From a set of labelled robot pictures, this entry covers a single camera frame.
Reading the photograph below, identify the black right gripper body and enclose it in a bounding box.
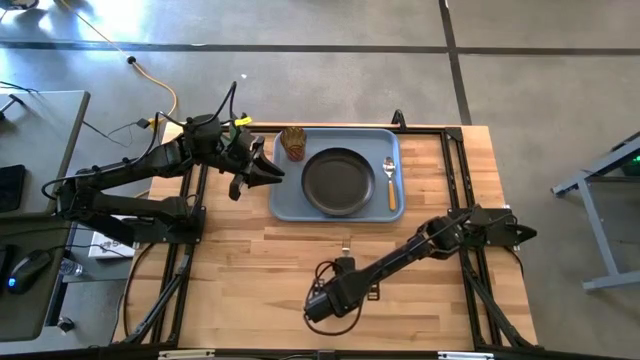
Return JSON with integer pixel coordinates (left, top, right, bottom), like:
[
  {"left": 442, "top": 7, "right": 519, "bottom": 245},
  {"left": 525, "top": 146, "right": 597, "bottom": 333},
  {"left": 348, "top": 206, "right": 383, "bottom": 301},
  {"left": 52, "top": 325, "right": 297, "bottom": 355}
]
[{"left": 319, "top": 269, "right": 372, "bottom": 310}]

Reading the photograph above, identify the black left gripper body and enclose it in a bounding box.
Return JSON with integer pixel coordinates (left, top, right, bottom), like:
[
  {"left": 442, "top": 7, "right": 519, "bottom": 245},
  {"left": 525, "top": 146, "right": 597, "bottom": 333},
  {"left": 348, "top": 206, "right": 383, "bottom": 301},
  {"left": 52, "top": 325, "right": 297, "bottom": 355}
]
[{"left": 218, "top": 126, "right": 267, "bottom": 175}]

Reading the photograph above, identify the amber faceted cup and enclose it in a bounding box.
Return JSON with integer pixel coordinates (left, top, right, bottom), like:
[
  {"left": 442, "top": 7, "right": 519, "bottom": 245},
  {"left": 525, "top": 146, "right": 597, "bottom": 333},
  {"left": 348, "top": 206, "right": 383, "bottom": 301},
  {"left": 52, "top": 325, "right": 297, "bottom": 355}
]
[{"left": 279, "top": 125, "right": 308, "bottom": 163}]

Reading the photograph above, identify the dark round plate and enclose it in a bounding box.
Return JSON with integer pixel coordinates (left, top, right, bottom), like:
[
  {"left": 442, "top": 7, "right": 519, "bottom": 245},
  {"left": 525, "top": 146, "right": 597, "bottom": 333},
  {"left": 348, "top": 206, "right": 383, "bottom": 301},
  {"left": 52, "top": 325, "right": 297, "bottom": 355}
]
[{"left": 300, "top": 146, "right": 377, "bottom": 218}]

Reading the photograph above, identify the spoon with orange handle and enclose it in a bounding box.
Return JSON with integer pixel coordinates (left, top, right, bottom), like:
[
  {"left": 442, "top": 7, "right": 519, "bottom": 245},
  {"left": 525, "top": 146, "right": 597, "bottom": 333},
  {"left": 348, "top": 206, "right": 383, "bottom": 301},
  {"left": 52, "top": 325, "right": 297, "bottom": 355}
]
[{"left": 381, "top": 155, "right": 399, "bottom": 213}]

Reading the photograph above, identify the blue plastic tray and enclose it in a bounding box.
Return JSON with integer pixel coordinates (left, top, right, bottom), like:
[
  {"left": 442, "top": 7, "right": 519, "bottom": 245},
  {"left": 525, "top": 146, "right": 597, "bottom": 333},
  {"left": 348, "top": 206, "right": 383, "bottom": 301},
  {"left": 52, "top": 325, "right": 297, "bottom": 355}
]
[{"left": 267, "top": 126, "right": 407, "bottom": 224}]

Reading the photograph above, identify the white printed box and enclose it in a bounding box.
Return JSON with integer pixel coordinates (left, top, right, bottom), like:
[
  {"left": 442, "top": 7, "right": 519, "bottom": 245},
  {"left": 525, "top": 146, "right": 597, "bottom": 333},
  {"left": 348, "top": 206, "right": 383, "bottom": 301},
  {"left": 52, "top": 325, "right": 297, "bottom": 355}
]
[{"left": 88, "top": 229, "right": 137, "bottom": 261}]

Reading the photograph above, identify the clear water bottle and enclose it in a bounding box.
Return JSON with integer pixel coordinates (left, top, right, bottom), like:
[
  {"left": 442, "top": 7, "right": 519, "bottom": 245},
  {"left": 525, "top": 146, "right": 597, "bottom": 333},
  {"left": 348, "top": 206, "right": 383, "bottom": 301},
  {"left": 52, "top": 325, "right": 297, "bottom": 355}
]
[{"left": 59, "top": 256, "right": 85, "bottom": 279}]

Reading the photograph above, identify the grey desk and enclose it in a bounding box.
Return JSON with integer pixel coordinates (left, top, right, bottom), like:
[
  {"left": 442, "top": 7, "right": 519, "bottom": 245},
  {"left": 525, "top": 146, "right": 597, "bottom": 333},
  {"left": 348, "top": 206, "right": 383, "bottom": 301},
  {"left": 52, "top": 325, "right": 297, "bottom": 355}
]
[{"left": 0, "top": 89, "right": 92, "bottom": 342}]

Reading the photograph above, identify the black computer mouse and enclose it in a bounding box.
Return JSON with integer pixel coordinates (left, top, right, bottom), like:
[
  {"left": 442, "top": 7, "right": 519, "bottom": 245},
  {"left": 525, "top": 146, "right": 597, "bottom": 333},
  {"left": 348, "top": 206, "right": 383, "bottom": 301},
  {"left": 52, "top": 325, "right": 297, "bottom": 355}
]
[{"left": 5, "top": 248, "right": 54, "bottom": 297}]

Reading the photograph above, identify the black desk pad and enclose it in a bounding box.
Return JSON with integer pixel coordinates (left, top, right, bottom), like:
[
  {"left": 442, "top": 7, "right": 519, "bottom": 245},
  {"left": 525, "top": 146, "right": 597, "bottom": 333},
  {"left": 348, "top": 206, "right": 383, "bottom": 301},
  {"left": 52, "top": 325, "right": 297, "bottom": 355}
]
[{"left": 0, "top": 164, "right": 27, "bottom": 214}]

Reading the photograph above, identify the grey metal table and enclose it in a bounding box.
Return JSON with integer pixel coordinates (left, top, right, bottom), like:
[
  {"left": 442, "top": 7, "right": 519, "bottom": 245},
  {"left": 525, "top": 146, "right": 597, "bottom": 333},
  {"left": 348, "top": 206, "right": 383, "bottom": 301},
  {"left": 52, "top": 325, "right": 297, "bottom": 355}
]
[{"left": 549, "top": 131, "right": 640, "bottom": 293}]

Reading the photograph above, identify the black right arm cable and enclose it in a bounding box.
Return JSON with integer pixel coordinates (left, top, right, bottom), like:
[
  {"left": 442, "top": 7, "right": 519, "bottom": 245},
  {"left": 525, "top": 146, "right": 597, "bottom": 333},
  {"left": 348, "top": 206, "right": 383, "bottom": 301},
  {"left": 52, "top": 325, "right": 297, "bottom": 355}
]
[{"left": 301, "top": 259, "right": 368, "bottom": 337}]

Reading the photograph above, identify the yellow floor cable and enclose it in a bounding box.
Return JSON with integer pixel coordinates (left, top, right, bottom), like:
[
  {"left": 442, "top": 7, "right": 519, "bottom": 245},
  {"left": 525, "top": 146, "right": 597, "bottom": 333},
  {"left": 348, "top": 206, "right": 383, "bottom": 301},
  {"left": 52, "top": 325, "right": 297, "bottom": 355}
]
[{"left": 58, "top": 0, "right": 179, "bottom": 122}]

